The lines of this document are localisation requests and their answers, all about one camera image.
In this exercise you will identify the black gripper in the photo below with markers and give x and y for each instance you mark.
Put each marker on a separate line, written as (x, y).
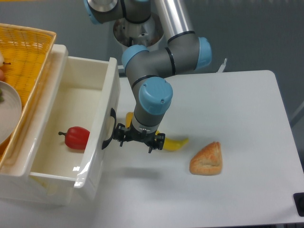
(154, 141)

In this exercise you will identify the white top drawer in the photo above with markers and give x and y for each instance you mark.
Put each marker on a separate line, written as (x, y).
(88, 92)

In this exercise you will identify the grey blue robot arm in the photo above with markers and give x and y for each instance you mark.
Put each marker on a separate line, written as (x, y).
(147, 70)

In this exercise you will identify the white drawer cabinet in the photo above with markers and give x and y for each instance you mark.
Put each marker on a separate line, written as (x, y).
(16, 180)

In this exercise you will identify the yellow bell pepper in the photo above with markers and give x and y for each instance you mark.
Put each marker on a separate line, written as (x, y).
(128, 119)

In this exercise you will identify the yellow banana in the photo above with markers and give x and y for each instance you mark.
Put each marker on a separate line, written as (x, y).
(172, 145)

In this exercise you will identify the red bell pepper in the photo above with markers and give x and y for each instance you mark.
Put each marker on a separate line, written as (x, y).
(76, 137)

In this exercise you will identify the golden triangular pastry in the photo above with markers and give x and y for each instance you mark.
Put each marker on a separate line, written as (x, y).
(208, 161)

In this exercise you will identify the white table clamp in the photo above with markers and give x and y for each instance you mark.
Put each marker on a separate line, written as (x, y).
(222, 66)

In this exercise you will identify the white ribbed plate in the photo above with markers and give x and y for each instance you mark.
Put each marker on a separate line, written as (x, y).
(10, 111)

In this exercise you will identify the yellow woven basket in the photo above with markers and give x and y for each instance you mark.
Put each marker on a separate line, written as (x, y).
(27, 49)

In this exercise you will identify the green food on plate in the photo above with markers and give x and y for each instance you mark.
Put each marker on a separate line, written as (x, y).
(1, 96)

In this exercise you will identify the pink fruit in basket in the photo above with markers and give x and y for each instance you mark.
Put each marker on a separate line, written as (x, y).
(2, 76)

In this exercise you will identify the black corner device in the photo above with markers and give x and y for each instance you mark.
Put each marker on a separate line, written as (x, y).
(299, 203)

